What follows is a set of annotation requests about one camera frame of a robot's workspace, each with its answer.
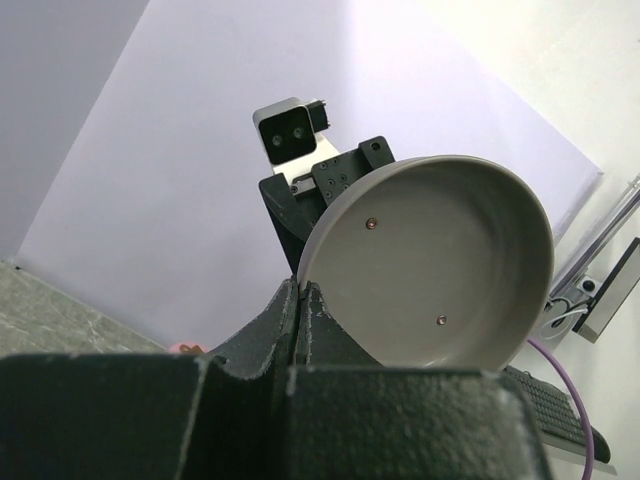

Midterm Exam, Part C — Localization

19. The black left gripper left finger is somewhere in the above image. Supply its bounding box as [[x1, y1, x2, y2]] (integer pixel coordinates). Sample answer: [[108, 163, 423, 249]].
[[1, 279, 298, 479]]

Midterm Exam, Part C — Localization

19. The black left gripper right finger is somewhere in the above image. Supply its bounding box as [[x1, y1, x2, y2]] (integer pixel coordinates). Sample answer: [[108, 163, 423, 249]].
[[287, 283, 553, 479]]

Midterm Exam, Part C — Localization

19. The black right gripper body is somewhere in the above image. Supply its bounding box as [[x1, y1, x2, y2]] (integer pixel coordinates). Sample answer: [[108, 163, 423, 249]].
[[258, 136, 395, 273]]

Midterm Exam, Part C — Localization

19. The grey round lid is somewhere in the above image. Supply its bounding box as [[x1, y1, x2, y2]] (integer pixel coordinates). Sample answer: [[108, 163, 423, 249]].
[[297, 155, 554, 370]]

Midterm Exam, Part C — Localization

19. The black computer keyboard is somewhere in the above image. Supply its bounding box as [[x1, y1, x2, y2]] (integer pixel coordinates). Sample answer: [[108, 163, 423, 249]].
[[503, 366, 586, 455]]

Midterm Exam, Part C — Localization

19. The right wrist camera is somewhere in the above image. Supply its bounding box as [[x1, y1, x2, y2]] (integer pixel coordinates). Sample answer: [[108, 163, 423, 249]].
[[252, 97, 339, 184]]

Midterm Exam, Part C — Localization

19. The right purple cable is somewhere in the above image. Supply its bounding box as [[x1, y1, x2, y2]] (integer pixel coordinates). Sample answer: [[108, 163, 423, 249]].
[[527, 335, 597, 480]]

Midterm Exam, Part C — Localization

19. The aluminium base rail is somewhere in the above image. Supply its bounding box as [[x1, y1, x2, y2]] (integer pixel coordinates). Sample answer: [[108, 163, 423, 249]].
[[539, 178, 639, 343]]

